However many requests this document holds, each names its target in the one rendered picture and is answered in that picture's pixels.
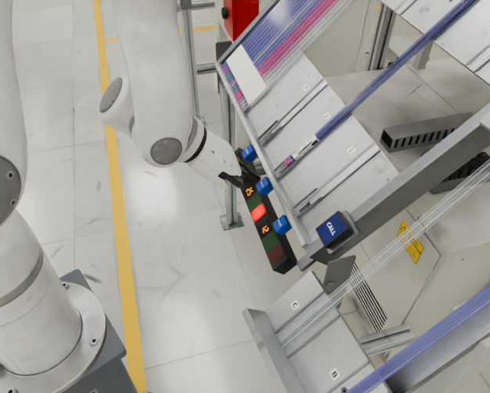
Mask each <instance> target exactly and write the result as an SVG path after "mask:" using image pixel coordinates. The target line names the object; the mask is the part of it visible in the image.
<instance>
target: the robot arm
mask: <svg viewBox="0 0 490 393"><path fill-rule="evenodd" d="M12 5H13V0H0V393H61V392H63V391H65V390H67V389H68V388H70V387H71V386H72V385H74V384H75V383H76V382H77V381H78V380H79V379H80V378H81V377H82V376H83V375H84V374H85V373H86V372H87V371H88V370H89V369H90V368H91V367H92V365H93V364H94V363H95V361H96V359H97V357H98V356H99V354H100V352H101V350H102V347H103V345H104V342H105V338H106V334H107V318H106V314H105V311H104V308H103V307H102V304H101V302H100V300H99V299H98V298H97V297H96V295H94V294H93V293H92V292H91V291H90V290H89V289H87V288H85V287H83V286H81V285H77V284H75V283H71V282H64V281H61V280H60V279H59V277H58V275H57V274H56V272H55V269H54V268H53V267H52V265H51V262H50V261H49V259H48V257H47V255H46V254H45V252H44V250H43V249H42V247H41V245H40V243H39V242H38V240H37V237H36V236H35V235H34V233H33V231H32V229H31V228H30V226H29V225H28V224H27V222H26V220H25V219H24V218H23V216H22V215H21V214H20V213H19V212H18V211H17V209H16V208H17V207H18V205H19V202H20V200H21V198H22V195H23V192H24V189H25V185H26V177H27V170H28V150H27V140H26V127H25V122H24V116H23V106H22V101H21V96H20V92H19V83H18V79H17V75H16V65H15V59H14V51H13V43H12ZM112 8H113V14H114V20H115V27H116V30H117V34H118V39H119V41H120V44H121V47H122V53H123V56H124V60H125V65H126V69H127V73H123V74H121V75H119V76H117V77H116V78H115V79H114V80H113V81H112V82H111V83H110V85H109V86H108V88H107V89H106V91H105V92H104V95H103V97H102V98H101V100H100V104H99V108H98V116H99V119H100V120H101V121H102V122H103V123H105V124H107V125H109V126H111V127H113V128H114V129H116V130H118V131H120V132H122V133H124V134H125V135H126V136H128V137H129V138H130V139H132V141H133V142H134V144H135V146H136V149H137V150H138V152H139V154H140V155H141V157H142V158H143V159H144V160H145V161H146V162H147V163H149V164H150V165H152V166H154V167H158V168H167V167H171V166H172V165H175V164H176V163H178V162H184V163H187V164H188V166H189V167H191V168H192V169H193V170H195V171H196V172H197V173H199V174H200V175H201V176H203V177H204V178H206V179H208V180H209V181H211V182H212V183H214V184H216V185H217V186H219V187H221V188H222V189H227V188H228V187H229V186H228V184H227V180H228V181H229V182H231V183H232V184H233V185H235V186H236V187H238V188H240V187H241V186H242V185H243V184H245V185H246V186H248V187H252V186H254V185H255V184H256V183H257V182H258V181H259V180H260V179H261V177H260V175H259V173H258V172H257V171H255V170H254V169H252V168H250V167H249V166H248V165H246V166H245V164H244V162H243V161H241V160H239V159H238V158H237V157H236V156H235V154H234V151H233V149H232V147H231V145H230V144H229V143H228V142H227V141H226V140H224V139H222V138H221V137H219V136H218V135H216V134H215V133H212V132H210V131H209V130H208V129H206V127H205V126H204V125H203V123H202V121H200V120H199V119H197V117H195V116H193V115H191V114H190V84H189V71H188V65H187V61H186V57H185V50H184V47H183V43H182V39H181V36H180V33H179V29H178V21H177V0H112Z"/></svg>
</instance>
